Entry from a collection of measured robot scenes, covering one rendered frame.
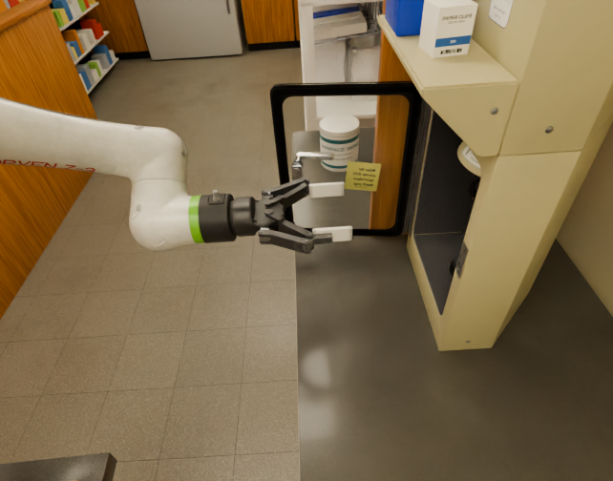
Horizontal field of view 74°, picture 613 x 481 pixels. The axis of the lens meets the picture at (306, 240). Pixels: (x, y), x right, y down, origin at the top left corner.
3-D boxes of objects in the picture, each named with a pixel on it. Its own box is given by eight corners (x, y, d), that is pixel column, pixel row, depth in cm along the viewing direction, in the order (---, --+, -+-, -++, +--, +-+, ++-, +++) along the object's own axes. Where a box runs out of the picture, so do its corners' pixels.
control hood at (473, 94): (433, 68, 77) (442, 10, 71) (498, 157, 54) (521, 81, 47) (373, 72, 78) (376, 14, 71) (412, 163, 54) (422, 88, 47)
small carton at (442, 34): (452, 42, 58) (460, -6, 54) (468, 54, 54) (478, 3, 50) (417, 47, 57) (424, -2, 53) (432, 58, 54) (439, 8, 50)
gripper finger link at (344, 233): (312, 228, 71) (312, 230, 71) (351, 225, 71) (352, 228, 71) (312, 240, 73) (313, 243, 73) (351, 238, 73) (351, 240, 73)
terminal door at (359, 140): (402, 237, 105) (425, 82, 78) (285, 234, 108) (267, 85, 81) (402, 234, 105) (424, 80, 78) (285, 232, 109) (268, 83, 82)
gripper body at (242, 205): (228, 216, 72) (281, 212, 71) (233, 188, 78) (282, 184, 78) (236, 246, 77) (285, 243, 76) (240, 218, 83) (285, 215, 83)
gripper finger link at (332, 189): (309, 198, 83) (309, 196, 83) (344, 196, 83) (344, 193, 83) (308, 185, 81) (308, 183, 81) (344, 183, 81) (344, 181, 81)
